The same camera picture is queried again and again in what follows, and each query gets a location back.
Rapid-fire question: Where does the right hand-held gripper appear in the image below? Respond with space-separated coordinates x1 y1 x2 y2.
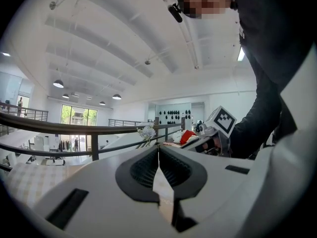
180 105 238 158

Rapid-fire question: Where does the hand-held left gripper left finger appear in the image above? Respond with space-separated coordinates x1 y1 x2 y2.
31 144 175 238

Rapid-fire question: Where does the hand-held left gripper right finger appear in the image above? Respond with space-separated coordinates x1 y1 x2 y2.
158 144 257 234

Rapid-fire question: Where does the person's right forearm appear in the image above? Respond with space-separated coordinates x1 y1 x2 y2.
230 70 283 160

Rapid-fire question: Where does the red cloth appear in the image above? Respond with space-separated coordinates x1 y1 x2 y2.
179 129 198 145

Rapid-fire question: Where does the white cloth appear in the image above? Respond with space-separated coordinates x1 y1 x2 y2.
170 130 185 144

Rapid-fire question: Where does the clothes rack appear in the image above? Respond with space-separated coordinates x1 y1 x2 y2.
58 139 73 151

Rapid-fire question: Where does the white flower bouquet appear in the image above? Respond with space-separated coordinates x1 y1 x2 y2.
137 125 157 146

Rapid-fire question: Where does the large glass window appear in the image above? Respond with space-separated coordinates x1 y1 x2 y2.
60 104 99 126

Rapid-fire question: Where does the black metal railing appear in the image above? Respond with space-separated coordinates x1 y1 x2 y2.
0 110 186 173

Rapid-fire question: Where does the person's black sweater torso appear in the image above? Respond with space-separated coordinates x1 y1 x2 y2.
231 0 317 94

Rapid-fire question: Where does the person's head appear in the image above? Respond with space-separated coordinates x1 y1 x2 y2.
175 0 238 19

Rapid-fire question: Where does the wall display of black helmets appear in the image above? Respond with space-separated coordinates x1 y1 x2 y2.
158 109 193 126

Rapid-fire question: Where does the black head-mounted camera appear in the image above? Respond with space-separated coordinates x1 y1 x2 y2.
167 2 184 23

